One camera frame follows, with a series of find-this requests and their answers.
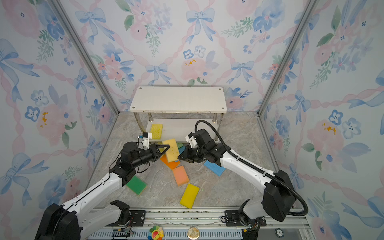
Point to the white two-tier shelf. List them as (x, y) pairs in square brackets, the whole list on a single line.
[(177, 100)]

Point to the blue sponge by shelf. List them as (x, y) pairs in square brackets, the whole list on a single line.
[(181, 149)]

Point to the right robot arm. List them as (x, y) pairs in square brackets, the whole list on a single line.
[(279, 196)]

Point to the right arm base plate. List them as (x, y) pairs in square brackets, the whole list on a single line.
[(235, 219)]

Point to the bright yellow sponge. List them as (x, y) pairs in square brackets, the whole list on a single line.
[(156, 131)]

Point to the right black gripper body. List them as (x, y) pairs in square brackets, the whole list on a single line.
[(202, 154)]

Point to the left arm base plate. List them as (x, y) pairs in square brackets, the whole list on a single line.
[(136, 218)]

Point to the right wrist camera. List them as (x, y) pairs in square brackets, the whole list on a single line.
[(192, 141)]

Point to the pale yellow worn sponge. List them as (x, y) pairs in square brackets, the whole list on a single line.
[(173, 152)]

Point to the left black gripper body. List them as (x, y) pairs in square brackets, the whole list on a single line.
[(146, 156)]

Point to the salmon pink sponge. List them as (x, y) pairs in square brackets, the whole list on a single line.
[(181, 176)]

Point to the blue sponge right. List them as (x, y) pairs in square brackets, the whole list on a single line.
[(214, 168)]

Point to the dark green sponge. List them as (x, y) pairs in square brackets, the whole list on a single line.
[(136, 185)]

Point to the yellow sponge front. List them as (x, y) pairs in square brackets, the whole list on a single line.
[(189, 196)]

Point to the round brass disc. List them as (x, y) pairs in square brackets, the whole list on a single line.
[(193, 233)]

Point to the orange sponge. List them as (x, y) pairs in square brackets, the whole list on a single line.
[(171, 165)]

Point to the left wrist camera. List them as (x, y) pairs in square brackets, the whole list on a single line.
[(144, 140)]

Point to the colourful round toy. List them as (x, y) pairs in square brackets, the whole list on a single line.
[(156, 233)]

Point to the round black white knob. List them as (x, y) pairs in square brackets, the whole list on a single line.
[(279, 233)]

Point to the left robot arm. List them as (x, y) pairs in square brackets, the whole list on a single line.
[(76, 218)]

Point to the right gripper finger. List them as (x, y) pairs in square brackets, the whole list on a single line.
[(187, 150), (187, 158)]

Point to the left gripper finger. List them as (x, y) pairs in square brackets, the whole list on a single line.
[(156, 155), (154, 146)]

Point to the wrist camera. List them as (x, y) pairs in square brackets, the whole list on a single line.
[(192, 141), (144, 140)]

